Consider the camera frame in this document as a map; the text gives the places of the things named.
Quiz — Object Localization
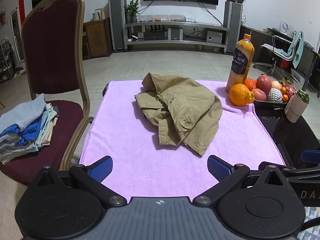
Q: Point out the chrome office chair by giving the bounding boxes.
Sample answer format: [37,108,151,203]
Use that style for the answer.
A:
[254,34,304,79]

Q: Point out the brown wooden cabinet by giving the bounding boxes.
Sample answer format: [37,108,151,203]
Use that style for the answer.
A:
[82,18,113,60]

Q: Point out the pink dragon fruit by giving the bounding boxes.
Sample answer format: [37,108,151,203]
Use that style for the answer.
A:
[280,79,297,100]

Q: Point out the black fruit tray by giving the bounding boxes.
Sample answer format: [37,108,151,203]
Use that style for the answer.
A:
[254,96,288,109]

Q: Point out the fruit in white foam net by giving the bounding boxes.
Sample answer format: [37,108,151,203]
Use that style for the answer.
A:
[266,88,283,103]

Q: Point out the pinkish red apple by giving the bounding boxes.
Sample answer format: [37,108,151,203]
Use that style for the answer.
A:
[251,88,268,102]

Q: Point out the metal wire rack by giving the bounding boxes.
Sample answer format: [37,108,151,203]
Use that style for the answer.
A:
[0,39,15,82]

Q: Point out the khaki pants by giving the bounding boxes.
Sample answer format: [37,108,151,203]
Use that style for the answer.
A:
[134,72,223,157]

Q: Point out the grey television stand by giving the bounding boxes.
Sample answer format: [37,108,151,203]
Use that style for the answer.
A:
[124,21,230,53]

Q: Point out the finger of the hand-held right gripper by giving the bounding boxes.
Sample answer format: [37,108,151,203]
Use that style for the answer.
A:
[301,150,320,163]
[259,161,320,180]

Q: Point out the orange fruit in red net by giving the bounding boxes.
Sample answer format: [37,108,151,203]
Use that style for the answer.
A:
[244,77,258,92]

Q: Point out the grey subwoofer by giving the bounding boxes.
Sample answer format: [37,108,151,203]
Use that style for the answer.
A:
[206,30,223,43]

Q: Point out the potted green plant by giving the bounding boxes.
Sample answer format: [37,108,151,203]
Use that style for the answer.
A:
[126,0,140,23]

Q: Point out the orange juice bottle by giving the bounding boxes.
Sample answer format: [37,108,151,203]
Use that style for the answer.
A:
[225,34,255,93]

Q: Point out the teal cloth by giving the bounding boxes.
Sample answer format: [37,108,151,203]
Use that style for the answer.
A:
[289,31,305,68]

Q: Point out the dark sideboard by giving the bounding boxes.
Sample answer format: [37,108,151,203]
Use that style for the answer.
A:
[241,25,320,88]

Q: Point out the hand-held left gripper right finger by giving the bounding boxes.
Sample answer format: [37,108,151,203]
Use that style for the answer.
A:
[194,155,292,207]

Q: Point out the black router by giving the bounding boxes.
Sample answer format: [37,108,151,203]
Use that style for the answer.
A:
[144,25,165,41]

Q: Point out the pink towel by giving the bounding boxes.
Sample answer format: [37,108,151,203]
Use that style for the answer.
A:
[79,79,287,204]

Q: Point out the small white fan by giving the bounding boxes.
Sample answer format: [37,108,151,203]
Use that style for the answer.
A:
[280,20,293,37]

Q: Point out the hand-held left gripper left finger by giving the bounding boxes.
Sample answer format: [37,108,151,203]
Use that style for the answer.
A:
[30,156,127,207]

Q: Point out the stack of folded clothes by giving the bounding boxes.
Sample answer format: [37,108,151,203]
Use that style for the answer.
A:
[0,94,60,165]

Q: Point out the dark red apple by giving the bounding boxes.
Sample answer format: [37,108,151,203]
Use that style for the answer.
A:
[257,74,272,93]

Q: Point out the large orange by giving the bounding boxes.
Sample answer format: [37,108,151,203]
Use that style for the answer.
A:
[229,83,255,107]

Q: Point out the grey tall speaker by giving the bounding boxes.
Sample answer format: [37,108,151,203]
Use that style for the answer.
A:
[223,1,243,53]
[109,0,128,51]

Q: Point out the maroon padded chair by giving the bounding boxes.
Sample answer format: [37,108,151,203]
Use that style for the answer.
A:
[0,0,94,187]

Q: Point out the small silver speaker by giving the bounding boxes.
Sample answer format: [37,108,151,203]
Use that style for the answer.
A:
[167,27,183,41]

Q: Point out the white cup with green lid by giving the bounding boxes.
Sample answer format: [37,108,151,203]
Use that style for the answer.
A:
[286,89,310,123]

